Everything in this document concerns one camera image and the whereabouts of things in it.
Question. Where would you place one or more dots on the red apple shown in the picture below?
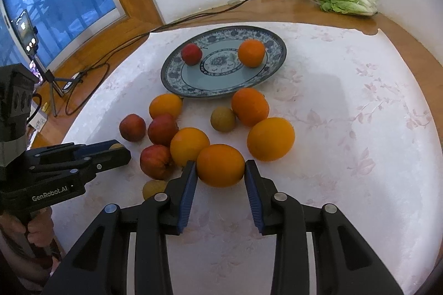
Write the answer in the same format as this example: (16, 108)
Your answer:
(132, 127)
(191, 54)
(162, 129)
(156, 162)

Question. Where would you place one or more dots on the brown kiwi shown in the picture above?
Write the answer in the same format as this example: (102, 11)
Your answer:
(116, 146)
(154, 188)
(223, 119)

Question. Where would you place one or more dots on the blue patterned porcelain plate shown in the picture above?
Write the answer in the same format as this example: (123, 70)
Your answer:
(221, 82)

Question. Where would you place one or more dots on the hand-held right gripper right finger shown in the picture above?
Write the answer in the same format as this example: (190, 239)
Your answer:
(254, 201)

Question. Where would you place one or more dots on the white floral table cover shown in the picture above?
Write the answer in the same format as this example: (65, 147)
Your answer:
(346, 129)

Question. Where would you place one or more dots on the small printed box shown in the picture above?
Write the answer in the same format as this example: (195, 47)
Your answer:
(38, 120)

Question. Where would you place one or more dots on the orange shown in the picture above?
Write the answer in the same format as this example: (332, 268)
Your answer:
(220, 165)
(189, 147)
(270, 139)
(250, 107)
(165, 106)
(251, 53)

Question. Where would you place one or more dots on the person's left hand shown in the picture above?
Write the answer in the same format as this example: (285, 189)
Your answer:
(38, 229)

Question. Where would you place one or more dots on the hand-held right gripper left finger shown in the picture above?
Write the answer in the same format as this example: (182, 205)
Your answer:
(187, 205)

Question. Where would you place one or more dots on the person's left forearm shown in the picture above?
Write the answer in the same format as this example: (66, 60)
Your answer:
(24, 270)

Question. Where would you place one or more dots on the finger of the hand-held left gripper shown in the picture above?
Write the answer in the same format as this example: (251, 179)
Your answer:
(110, 162)
(97, 148)

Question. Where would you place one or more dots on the black smartphone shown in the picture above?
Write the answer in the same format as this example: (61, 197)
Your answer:
(26, 32)

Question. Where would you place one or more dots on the black tripod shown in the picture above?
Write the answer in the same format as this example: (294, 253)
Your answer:
(50, 80)

